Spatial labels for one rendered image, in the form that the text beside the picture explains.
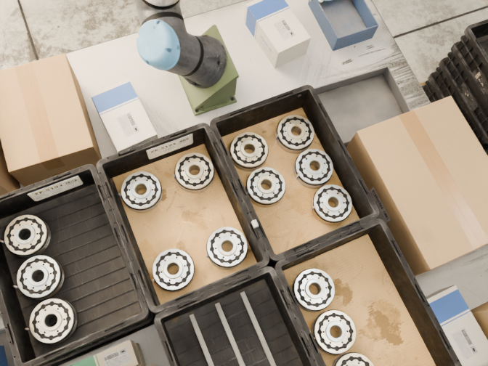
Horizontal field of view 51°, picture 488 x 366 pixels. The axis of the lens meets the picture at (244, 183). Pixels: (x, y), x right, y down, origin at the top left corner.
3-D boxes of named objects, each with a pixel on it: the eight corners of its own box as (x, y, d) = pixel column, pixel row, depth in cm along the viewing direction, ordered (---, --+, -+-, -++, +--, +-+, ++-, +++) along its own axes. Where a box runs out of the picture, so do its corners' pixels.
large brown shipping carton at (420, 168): (338, 158, 154) (356, 131, 135) (422, 125, 160) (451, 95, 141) (401, 281, 143) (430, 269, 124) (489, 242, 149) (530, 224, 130)
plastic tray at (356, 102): (332, 152, 155) (335, 145, 150) (306, 96, 160) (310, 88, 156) (409, 126, 159) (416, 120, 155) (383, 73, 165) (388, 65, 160)
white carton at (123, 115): (96, 108, 154) (89, 94, 146) (132, 93, 157) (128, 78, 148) (122, 163, 149) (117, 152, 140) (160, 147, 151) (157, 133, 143)
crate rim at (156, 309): (96, 165, 127) (94, 161, 124) (207, 124, 132) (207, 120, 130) (152, 316, 116) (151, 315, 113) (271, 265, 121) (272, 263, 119)
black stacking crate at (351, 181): (208, 139, 141) (208, 121, 131) (303, 104, 147) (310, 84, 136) (266, 270, 130) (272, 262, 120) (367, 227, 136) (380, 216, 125)
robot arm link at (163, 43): (173, 83, 143) (138, 72, 131) (163, 41, 145) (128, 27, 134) (205, 64, 136) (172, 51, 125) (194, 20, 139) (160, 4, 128)
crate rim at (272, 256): (207, 124, 132) (207, 120, 130) (309, 86, 138) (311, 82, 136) (271, 265, 121) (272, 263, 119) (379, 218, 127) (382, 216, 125)
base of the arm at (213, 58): (179, 59, 155) (156, 51, 146) (213, 26, 148) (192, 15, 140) (198, 98, 150) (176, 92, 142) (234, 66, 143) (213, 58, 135)
